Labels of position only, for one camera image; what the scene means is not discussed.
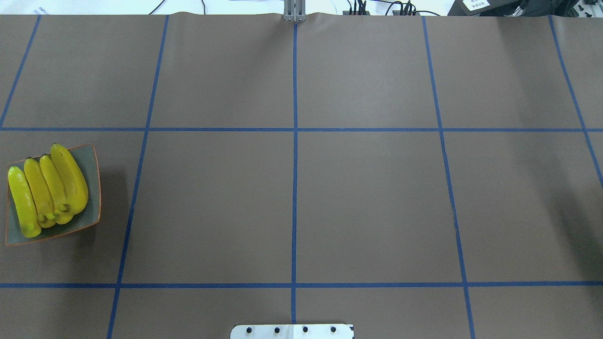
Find yellow banana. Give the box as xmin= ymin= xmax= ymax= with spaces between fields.
xmin=24 ymin=157 xmax=56 ymax=229
xmin=7 ymin=167 xmax=41 ymax=238
xmin=51 ymin=143 xmax=89 ymax=215
xmin=39 ymin=154 xmax=73 ymax=225

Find grey square plate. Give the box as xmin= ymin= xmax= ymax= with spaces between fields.
xmin=5 ymin=144 xmax=101 ymax=246

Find blue tape line lengthwise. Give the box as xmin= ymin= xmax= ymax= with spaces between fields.
xmin=290 ymin=24 xmax=299 ymax=324

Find blue tape line crosswise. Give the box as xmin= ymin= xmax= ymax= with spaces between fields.
xmin=1 ymin=127 xmax=603 ymax=133

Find white camera stand base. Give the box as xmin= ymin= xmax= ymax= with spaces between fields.
xmin=230 ymin=323 xmax=355 ymax=339

